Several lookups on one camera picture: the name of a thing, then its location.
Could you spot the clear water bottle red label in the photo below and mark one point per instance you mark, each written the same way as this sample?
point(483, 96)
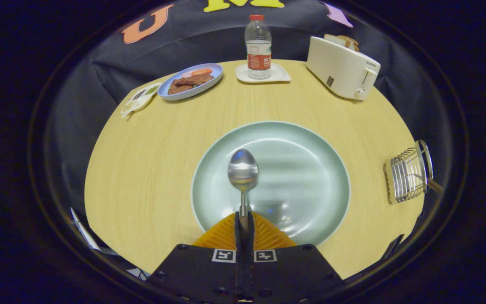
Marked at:
point(258, 50)

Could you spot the white sauce packet tray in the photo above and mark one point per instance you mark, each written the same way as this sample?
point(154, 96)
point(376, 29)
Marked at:
point(139, 99)

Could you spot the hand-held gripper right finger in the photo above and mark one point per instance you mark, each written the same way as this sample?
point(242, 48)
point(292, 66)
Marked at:
point(250, 240)

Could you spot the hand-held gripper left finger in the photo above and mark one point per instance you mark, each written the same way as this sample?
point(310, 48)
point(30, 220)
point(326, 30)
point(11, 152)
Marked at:
point(238, 240)

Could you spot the white square coaster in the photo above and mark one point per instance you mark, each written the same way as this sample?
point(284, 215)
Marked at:
point(281, 76)

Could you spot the light green plate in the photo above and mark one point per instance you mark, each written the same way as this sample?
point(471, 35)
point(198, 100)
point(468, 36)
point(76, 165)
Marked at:
point(302, 177)

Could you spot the toast slice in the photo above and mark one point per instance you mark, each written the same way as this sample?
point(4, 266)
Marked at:
point(335, 39)
point(352, 44)

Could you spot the orange carrot piece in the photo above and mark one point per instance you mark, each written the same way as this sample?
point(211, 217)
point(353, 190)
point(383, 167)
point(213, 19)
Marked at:
point(201, 71)

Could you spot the brown meat pieces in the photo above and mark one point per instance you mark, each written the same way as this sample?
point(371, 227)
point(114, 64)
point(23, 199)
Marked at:
point(190, 82)

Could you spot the white board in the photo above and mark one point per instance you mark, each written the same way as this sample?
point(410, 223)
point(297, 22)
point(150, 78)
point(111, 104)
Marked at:
point(85, 232)

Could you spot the white toaster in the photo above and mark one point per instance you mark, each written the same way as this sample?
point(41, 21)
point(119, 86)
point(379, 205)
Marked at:
point(340, 67)

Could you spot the blue oval plate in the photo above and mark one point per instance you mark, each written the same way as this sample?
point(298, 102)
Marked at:
point(214, 80)

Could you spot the black bracket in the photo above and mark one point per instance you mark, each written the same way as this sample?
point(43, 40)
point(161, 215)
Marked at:
point(391, 247)

